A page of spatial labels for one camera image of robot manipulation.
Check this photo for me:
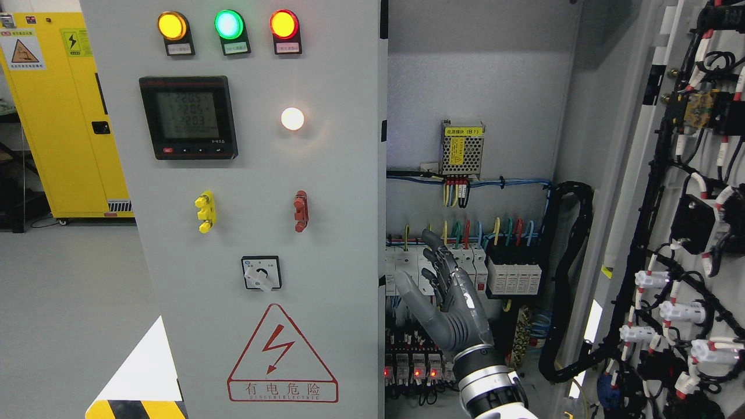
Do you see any metal mesh power supply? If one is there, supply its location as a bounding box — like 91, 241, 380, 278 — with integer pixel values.
438, 119, 486, 179

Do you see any white indicator lamp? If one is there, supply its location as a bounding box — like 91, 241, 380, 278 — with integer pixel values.
281, 107, 306, 131

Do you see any grey cabinet door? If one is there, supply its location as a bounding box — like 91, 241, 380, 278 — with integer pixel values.
540, 1, 743, 418
80, 1, 388, 418

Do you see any black digital power meter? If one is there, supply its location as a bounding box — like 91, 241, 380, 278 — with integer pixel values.
139, 75, 239, 160

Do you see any yellow safety storage cabinet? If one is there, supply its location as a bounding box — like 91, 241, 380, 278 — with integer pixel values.
2, 12, 134, 222

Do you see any red terminal post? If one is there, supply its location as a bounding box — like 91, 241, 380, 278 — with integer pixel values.
293, 190, 309, 233

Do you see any lower relay terminal row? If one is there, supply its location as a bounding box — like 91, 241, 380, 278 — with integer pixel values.
383, 316, 456, 395

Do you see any yellow indicator lamp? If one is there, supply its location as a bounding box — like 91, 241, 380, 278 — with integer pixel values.
157, 10, 189, 41

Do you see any green indicator lamp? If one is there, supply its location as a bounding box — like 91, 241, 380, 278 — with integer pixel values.
214, 9, 244, 40

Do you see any grey black robot hand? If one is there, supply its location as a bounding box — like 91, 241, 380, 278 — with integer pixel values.
395, 229, 499, 363

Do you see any yellow terminal post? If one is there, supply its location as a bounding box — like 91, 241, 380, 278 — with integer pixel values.
194, 190, 217, 234

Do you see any black white rotary switch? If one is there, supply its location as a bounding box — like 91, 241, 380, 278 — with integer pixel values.
240, 255, 282, 292

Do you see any black surge protector block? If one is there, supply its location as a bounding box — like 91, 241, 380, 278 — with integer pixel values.
486, 241, 542, 298

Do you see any white breaker and socket row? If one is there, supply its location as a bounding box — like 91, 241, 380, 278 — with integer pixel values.
384, 245, 488, 296

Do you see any red indicator lamp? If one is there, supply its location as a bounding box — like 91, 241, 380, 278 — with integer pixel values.
269, 9, 300, 40

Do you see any red electric hazard sticker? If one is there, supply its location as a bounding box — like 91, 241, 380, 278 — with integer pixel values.
227, 303, 339, 403

